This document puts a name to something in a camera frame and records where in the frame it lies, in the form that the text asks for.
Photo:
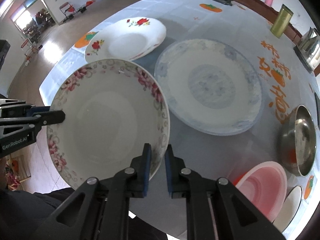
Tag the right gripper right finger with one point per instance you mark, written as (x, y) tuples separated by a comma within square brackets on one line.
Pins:
[(216, 209)]

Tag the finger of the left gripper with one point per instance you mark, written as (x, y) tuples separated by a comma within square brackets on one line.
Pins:
[(37, 109), (41, 119)]

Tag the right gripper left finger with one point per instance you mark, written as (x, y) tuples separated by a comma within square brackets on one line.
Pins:
[(99, 209)]

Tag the pink plastic bowl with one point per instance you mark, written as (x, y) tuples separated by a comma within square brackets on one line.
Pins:
[(265, 186)]

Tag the white enamel bowl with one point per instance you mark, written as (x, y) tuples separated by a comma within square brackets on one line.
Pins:
[(289, 209)]

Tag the pink floral rim plate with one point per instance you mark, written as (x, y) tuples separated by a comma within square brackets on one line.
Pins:
[(112, 108)]

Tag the stainless steel bowl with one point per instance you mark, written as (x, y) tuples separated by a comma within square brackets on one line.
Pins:
[(297, 142)]

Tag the red flower white plate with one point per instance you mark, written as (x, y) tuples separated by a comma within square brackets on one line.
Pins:
[(128, 39)]

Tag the red folding chair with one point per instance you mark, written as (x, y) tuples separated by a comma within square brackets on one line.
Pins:
[(68, 10)]

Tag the blue pattern large plate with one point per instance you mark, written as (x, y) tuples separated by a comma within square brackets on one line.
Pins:
[(210, 86)]

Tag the persimmon print tablecloth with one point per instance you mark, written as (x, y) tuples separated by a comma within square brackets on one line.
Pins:
[(215, 156)]

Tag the stainless electric kettle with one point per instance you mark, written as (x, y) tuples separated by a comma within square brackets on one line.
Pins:
[(307, 49)]

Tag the brown wooden sideboard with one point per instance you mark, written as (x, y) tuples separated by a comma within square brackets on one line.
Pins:
[(305, 13)]

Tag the green gold tumbler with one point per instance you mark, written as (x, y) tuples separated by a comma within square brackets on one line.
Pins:
[(282, 21)]

